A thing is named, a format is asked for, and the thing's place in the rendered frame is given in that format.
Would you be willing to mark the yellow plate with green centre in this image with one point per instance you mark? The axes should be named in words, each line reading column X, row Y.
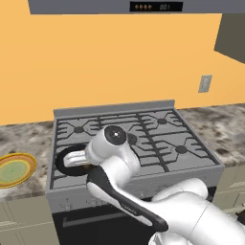
column 14, row 169

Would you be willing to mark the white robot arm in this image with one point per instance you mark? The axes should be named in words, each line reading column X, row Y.
column 191, row 213

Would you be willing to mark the grey wall outlet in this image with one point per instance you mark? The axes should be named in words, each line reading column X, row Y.
column 204, row 83

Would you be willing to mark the black frying pan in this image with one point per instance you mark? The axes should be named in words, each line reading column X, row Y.
column 60, row 166

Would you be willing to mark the dark olive wall cupboard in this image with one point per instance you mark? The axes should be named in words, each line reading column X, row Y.
column 233, row 35

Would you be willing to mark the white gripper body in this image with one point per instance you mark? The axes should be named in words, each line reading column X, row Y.
column 74, row 158

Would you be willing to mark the grey range hood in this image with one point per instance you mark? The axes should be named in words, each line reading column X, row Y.
column 79, row 6

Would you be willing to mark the beige base cupboards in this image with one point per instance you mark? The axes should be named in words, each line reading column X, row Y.
column 231, row 188
column 25, row 223

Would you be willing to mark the grey stove with oven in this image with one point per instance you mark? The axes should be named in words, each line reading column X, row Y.
column 153, row 143

